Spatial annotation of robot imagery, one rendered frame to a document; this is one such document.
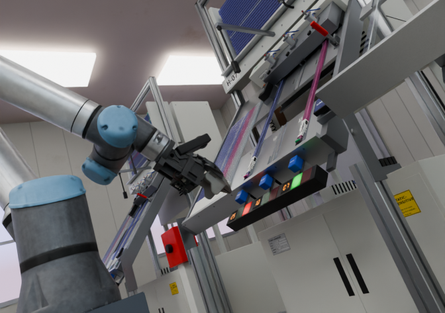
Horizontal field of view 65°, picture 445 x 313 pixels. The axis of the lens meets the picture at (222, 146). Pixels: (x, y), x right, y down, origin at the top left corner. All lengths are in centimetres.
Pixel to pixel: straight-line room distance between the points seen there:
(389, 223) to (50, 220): 59
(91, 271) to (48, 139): 491
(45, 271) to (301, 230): 90
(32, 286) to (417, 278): 64
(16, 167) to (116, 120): 23
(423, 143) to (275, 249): 303
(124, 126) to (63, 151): 472
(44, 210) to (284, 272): 99
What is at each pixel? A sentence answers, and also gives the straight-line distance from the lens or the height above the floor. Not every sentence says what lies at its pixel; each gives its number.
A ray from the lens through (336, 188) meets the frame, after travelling 125.
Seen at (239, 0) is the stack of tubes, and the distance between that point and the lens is 171.
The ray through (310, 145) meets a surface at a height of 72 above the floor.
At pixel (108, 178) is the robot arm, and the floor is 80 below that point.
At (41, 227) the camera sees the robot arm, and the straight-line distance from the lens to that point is 61.
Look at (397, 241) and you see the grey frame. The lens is 75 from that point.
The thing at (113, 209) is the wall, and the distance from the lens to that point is 519.
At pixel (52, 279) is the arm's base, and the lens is 59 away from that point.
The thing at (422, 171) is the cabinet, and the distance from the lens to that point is 103.
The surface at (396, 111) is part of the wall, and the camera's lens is 432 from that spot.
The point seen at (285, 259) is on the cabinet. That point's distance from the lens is 138.
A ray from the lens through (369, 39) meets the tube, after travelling 74.
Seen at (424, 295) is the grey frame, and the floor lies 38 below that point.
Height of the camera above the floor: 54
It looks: 18 degrees up
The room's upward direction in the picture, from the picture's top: 21 degrees counter-clockwise
